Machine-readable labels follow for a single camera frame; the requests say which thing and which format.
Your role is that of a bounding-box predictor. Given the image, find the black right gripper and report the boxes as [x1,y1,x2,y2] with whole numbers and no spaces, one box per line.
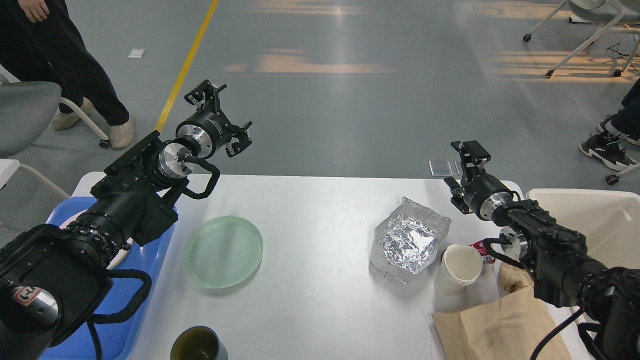
[443,140,513,221]

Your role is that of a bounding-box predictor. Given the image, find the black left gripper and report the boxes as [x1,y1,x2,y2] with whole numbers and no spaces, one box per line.
[175,79,253,159]

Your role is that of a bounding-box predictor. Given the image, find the light green plate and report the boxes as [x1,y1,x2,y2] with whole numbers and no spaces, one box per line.
[182,215,264,290]

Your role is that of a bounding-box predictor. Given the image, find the dark green mug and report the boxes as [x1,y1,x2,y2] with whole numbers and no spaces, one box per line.
[169,325,230,360]

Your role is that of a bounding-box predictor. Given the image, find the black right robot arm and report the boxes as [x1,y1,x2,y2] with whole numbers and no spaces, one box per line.
[445,140,640,360]

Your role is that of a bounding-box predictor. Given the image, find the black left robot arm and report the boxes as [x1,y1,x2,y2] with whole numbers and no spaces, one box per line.
[0,80,252,360]

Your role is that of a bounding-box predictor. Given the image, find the metal floor socket plates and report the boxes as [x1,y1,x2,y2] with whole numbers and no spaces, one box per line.
[428,159,463,178]

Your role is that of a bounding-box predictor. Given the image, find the small red wrapper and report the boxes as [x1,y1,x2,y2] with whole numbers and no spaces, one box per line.
[470,240,496,264]

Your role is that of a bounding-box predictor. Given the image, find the white paper cup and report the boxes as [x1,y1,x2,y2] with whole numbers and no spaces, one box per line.
[434,244,483,296]

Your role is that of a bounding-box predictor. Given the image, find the crumpled foil bag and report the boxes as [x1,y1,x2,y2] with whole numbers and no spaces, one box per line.
[369,196,451,284]

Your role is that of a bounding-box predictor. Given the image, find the crumpled brown paper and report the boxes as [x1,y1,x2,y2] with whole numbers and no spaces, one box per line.
[498,262,534,294]

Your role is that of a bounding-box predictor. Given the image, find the seated person black sneakers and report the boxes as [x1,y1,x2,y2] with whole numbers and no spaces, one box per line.
[579,79,640,172]

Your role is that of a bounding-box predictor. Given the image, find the white plastic bin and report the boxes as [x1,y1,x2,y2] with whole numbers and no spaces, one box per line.
[526,188,640,331]

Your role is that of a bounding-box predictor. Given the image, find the pink plate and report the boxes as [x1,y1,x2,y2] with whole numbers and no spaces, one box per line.
[59,210,134,270]

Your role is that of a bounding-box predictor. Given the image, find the brown paper bag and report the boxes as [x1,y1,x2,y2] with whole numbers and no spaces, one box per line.
[431,285,569,360]

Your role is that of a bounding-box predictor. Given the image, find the grey office chair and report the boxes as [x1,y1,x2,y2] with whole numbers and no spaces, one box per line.
[0,75,111,199]

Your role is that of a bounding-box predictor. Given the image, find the walking person in black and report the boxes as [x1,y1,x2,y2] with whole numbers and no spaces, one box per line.
[0,0,134,150]

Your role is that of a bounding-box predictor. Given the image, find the blue plastic tray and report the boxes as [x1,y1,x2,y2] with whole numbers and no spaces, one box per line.
[40,196,175,360]

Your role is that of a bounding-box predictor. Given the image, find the white chair frame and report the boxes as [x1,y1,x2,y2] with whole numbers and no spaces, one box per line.
[522,0,640,79]

